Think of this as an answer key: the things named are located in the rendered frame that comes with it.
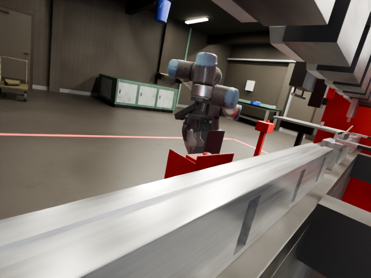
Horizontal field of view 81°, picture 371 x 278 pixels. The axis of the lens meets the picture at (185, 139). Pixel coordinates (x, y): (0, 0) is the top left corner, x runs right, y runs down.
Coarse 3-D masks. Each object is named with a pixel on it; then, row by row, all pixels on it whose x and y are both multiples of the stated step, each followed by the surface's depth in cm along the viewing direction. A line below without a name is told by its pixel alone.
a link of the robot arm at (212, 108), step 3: (210, 105) 164; (213, 105) 163; (210, 108) 164; (213, 108) 163; (216, 108) 162; (219, 108) 162; (210, 111) 164; (213, 111) 164; (216, 111) 163; (219, 111) 162; (213, 114) 164; (216, 114) 165; (219, 114) 164
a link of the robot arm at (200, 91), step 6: (192, 84) 78; (198, 84) 75; (192, 90) 77; (198, 90) 75; (204, 90) 75; (210, 90) 77; (192, 96) 78; (198, 96) 76; (204, 96) 76; (210, 96) 77
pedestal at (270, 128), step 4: (268, 120) 282; (256, 124) 280; (260, 124) 277; (264, 124) 273; (268, 124) 270; (272, 124) 278; (256, 128) 280; (260, 128) 277; (264, 128) 273; (268, 128) 272; (272, 128) 282; (260, 132) 285; (264, 132) 274; (268, 132) 277; (260, 136) 285; (264, 136) 285; (260, 140) 285; (260, 144) 285; (256, 148) 289; (260, 148) 286; (256, 152) 289; (260, 152) 291
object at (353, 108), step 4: (352, 100) 87; (356, 100) 86; (352, 104) 87; (356, 104) 86; (352, 108) 87; (356, 108) 90; (348, 112) 88; (352, 112) 87; (348, 116) 88; (352, 116) 89; (348, 120) 91
